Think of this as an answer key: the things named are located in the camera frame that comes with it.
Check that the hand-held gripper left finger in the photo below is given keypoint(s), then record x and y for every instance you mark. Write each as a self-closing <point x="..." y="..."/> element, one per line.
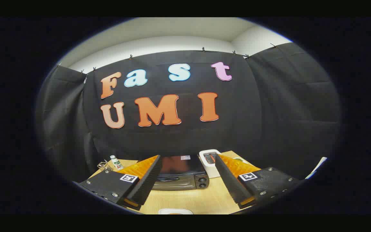
<point x="147" y="182"/>

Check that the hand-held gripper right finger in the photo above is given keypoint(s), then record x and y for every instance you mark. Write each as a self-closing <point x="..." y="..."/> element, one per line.
<point x="229" y="182"/>

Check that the black toaster oven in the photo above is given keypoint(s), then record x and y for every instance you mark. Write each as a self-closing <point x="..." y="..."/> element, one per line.
<point x="180" y="174"/>

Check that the white countertop appliance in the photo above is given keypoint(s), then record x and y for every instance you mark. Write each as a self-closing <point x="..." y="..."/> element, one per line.
<point x="208" y="169"/>

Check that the small white and green dish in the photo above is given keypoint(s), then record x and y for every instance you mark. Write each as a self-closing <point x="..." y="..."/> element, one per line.
<point x="238" y="159"/>

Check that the white bottle with green label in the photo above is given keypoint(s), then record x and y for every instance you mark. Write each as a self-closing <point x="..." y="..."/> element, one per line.
<point x="116" y="163"/>

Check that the white plate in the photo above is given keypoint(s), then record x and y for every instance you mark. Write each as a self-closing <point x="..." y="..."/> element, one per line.
<point x="175" y="211"/>

